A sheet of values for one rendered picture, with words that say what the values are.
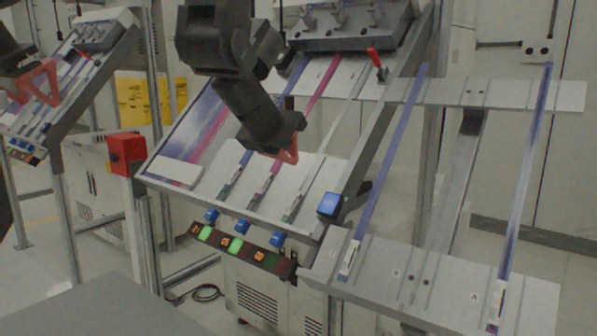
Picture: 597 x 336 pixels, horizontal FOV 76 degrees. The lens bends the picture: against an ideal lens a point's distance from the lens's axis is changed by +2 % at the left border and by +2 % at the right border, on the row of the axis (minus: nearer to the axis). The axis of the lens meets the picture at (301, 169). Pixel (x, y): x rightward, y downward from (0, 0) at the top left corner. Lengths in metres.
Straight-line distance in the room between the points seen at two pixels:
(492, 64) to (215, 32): 2.25
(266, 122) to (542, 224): 2.32
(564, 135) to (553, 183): 0.28
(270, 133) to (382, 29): 0.57
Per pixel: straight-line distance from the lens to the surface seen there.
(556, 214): 2.67
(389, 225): 1.11
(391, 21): 1.06
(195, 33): 0.47
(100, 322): 0.85
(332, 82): 1.06
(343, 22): 1.12
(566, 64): 2.53
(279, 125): 0.55
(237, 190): 0.97
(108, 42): 2.10
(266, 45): 0.55
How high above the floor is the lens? 1.07
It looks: 16 degrees down
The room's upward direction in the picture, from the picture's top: straight up
